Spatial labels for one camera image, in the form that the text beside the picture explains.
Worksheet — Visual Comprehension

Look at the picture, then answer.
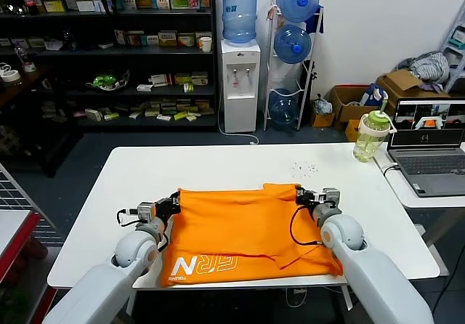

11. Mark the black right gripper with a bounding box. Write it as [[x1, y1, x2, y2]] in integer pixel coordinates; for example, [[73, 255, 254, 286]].
[[295, 187, 324, 206]]

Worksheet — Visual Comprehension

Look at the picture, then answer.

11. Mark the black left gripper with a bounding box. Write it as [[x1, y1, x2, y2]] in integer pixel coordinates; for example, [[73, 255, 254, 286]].
[[155, 190, 182, 219]]

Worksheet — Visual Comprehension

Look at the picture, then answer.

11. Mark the orange t-shirt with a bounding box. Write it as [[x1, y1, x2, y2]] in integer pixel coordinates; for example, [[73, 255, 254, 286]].
[[160, 182, 344, 288]]

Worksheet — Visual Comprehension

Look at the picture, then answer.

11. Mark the cardboard box under clothes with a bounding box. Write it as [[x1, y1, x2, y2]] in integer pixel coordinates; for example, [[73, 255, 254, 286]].
[[376, 69, 451, 117]]

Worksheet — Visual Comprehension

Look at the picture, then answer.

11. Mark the grey striped clothes pile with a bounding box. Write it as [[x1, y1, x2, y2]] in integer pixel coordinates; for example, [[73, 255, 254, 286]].
[[396, 51, 450, 84]]

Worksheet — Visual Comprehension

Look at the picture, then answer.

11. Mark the large white table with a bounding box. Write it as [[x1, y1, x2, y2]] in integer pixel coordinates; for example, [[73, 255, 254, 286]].
[[47, 142, 441, 291]]

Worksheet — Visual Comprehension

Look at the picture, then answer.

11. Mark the yellow carton under bag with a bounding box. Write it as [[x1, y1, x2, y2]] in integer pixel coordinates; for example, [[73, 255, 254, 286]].
[[311, 110, 335, 128]]

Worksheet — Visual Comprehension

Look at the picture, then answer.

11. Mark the small yellow carton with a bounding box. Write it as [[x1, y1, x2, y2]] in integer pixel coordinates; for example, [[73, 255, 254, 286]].
[[344, 118, 364, 142]]

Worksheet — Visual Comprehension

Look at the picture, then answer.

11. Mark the green lid drinking bottle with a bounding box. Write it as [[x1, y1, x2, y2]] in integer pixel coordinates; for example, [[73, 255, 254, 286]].
[[352, 97, 397, 163]]

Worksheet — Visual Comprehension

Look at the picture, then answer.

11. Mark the grey plastic bag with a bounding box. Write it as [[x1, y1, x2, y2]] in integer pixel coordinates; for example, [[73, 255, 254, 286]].
[[312, 93, 333, 116]]

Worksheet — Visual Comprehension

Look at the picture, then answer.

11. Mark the open cardboard box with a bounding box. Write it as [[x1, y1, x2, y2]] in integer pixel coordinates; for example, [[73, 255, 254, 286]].
[[330, 84, 382, 131]]

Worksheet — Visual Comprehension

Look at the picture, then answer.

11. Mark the white side table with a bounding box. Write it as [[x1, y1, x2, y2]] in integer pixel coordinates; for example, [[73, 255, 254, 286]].
[[373, 141, 465, 209]]

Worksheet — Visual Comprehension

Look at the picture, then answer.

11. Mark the white water dispenser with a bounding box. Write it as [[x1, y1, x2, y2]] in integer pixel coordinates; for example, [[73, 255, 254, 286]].
[[221, 39, 262, 134]]

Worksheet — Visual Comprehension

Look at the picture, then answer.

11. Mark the black tripod stand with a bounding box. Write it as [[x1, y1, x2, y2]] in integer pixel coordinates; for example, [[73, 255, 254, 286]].
[[303, 60, 319, 95]]

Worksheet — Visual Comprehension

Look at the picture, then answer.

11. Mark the blue and white bag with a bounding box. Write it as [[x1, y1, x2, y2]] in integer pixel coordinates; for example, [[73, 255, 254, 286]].
[[360, 82, 389, 107]]

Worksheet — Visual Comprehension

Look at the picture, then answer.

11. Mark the grey open laptop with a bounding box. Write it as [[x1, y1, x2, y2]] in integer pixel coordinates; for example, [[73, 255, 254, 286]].
[[386, 98, 465, 198]]

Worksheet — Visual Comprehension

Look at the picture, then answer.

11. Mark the white metal jug rack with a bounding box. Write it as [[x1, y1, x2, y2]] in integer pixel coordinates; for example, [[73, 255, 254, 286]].
[[262, 0, 325, 131]]

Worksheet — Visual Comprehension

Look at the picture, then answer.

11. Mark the bowl with green items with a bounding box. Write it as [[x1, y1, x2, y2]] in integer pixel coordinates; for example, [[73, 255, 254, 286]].
[[85, 68, 131, 93]]

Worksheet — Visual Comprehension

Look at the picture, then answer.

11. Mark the black shelf unit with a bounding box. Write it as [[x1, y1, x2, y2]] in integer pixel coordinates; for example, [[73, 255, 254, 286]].
[[0, 0, 219, 133]]

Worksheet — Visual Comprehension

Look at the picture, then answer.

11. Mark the red and white cabinet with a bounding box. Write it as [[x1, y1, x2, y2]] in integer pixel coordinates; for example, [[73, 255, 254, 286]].
[[0, 209, 59, 324]]

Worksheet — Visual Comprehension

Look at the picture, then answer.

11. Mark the dark wooden side table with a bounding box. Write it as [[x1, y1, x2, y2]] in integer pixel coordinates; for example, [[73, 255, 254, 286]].
[[0, 65, 84, 179]]

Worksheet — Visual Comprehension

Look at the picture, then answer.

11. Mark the upright blue water jug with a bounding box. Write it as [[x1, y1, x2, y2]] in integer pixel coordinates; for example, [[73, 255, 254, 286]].
[[221, 0, 260, 45]]

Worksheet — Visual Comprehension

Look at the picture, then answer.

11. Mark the dark blue bottle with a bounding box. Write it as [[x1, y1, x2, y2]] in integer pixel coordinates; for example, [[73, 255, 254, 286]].
[[63, 30, 79, 52]]

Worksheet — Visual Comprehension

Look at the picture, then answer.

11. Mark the white storage rack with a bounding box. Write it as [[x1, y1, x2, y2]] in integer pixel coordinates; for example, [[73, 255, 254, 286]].
[[440, 3, 465, 93]]

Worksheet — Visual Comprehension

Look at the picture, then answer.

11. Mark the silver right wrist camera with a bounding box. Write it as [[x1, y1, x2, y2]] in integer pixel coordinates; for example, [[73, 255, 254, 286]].
[[322, 187, 341, 208]]

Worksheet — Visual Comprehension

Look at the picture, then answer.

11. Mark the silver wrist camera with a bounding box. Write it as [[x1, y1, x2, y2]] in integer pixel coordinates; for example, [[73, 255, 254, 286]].
[[322, 187, 341, 208], [137, 201, 157, 224]]

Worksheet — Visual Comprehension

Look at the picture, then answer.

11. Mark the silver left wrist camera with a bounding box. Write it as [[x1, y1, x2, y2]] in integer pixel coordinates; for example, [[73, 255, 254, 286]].
[[137, 201, 157, 224]]

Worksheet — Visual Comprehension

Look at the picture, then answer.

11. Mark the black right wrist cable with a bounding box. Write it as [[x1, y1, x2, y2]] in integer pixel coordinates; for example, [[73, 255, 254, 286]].
[[289, 204, 324, 247]]

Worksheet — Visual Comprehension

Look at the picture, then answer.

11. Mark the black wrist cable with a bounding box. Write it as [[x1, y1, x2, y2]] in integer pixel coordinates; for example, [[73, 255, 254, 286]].
[[116, 208, 141, 227], [289, 204, 324, 247]]

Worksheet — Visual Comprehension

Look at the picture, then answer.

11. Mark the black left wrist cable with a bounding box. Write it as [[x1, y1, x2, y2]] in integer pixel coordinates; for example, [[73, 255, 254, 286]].
[[116, 208, 141, 227]]

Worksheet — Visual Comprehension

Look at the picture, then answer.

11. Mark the white dispenser power cord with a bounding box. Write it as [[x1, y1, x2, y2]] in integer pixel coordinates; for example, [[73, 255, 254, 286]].
[[217, 94, 259, 145]]

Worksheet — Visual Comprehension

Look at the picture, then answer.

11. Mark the white wire grid panel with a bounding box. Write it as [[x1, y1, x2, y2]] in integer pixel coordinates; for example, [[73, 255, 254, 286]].
[[0, 161, 66, 247]]

